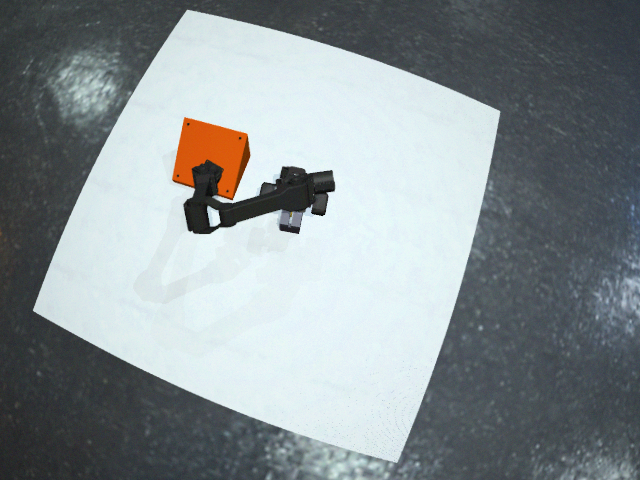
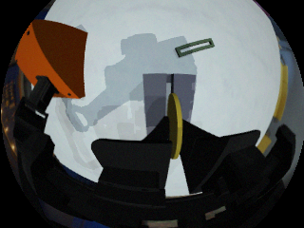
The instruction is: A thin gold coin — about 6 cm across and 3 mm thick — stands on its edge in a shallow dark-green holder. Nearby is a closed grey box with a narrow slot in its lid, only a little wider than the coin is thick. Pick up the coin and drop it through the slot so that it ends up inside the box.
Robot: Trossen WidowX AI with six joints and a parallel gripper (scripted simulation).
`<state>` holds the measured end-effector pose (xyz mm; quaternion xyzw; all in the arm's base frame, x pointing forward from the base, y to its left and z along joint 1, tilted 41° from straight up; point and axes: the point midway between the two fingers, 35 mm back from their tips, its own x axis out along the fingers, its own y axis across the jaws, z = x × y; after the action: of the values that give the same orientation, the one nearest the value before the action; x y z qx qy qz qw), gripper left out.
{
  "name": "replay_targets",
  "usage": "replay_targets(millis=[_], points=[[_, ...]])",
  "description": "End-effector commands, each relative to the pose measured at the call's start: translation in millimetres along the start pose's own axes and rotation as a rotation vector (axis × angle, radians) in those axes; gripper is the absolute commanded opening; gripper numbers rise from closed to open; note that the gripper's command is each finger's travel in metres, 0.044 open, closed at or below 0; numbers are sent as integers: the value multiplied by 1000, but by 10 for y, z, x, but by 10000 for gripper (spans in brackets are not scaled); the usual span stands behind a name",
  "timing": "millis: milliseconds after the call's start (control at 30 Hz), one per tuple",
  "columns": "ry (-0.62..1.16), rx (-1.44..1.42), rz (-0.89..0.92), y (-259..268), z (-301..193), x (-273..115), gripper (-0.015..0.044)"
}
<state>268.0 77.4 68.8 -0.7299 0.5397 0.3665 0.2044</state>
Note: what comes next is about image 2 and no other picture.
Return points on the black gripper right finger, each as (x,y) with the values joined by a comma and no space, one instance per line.
(201,152)

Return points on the gold coin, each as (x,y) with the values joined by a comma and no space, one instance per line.
(174,114)

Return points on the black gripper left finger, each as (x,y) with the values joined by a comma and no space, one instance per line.
(151,154)

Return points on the dark green flat bar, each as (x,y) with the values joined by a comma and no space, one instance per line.
(211,44)

